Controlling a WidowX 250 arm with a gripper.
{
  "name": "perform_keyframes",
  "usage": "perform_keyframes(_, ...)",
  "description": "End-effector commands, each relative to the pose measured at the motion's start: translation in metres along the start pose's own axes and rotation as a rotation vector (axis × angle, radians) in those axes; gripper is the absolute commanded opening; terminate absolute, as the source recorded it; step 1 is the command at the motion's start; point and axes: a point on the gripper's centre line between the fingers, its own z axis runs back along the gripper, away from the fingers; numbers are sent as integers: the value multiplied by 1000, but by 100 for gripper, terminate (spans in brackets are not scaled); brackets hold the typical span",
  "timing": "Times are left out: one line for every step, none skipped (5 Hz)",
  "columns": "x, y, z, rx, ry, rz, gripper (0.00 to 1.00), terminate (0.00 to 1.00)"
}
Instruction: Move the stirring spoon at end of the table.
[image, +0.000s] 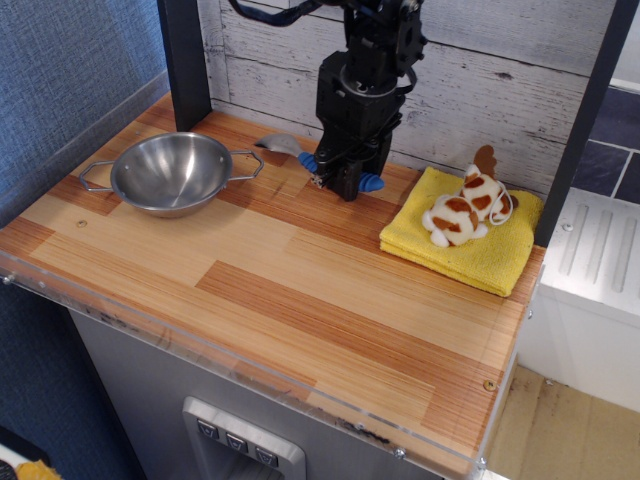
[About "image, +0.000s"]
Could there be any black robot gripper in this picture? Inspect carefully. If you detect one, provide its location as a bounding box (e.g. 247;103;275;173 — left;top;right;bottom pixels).
312;49;406;202

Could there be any blue handled metal spoon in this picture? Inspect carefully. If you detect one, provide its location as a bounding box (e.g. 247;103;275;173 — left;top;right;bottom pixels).
254;133;385;192

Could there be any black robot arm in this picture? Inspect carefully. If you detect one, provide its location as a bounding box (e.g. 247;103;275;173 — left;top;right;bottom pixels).
314;1;427;201

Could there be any brown white plush toy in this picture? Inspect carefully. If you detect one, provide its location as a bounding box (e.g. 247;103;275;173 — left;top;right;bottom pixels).
422;145;519;248

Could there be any yellow folded cloth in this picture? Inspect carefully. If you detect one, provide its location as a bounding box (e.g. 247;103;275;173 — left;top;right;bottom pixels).
380;167;543;297

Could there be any white ribbed cabinet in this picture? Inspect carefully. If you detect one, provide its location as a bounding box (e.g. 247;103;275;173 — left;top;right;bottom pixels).
517;189;639;410

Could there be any grey button control panel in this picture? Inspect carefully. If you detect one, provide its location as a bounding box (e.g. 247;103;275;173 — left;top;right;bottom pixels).
182;396;307;479

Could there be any yellow black object corner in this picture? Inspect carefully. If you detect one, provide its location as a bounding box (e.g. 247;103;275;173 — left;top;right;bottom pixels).
1;460;62;480

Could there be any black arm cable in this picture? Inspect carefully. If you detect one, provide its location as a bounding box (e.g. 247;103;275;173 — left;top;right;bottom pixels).
227;0;326;29

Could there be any steel two-handled bowl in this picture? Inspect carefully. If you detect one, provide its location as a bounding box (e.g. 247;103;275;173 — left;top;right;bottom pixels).
79;132;265;218

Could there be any dark left frame post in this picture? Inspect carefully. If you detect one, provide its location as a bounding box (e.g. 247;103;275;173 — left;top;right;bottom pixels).
157;0;212;131

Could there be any dark frame post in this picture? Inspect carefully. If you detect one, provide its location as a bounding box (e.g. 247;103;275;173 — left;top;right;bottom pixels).
157;0;212;131
534;0;639;248

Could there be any dark right frame post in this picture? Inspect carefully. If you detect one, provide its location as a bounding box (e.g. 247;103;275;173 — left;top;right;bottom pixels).
534;0;639;248

